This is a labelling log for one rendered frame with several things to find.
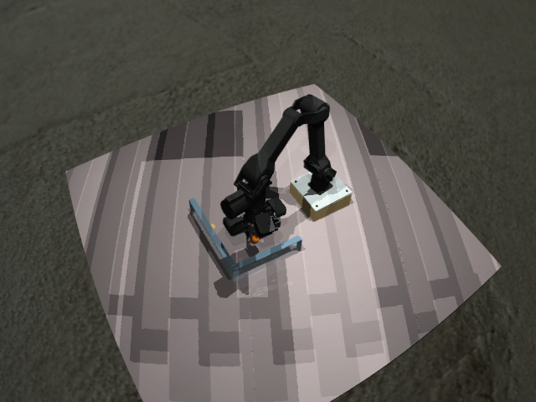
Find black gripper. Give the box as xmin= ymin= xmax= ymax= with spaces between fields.
xmin=223 ymin=197 xmax=286 ymax=238

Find clear glass l-shaped low wall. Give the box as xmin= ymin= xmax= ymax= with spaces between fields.
xmin=190 ymin=203 xmax=301 ymax=281

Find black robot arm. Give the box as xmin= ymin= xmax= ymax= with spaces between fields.
xmin=221 ymin=94 xmax=337 ymax=237

